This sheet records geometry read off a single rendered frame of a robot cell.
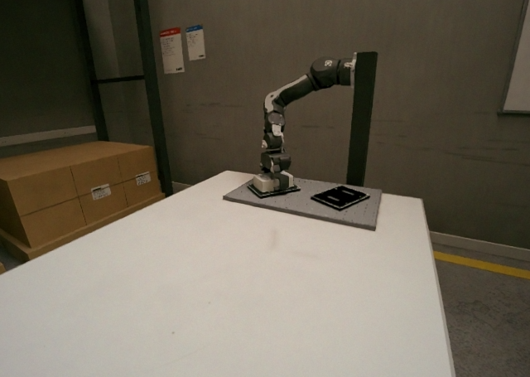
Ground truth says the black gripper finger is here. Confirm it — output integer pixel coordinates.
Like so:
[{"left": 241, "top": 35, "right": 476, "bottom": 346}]
[
  {"left": 260, "top": 161, "right": 271, "bottom": 173},
  {"left": 270, "top": 163, "right": 289, "bottom": 191}
]

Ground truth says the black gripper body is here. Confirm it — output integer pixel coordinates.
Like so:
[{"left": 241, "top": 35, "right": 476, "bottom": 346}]
[{"left": 261, "top": 147, "right": 292, "bottom": 172}]

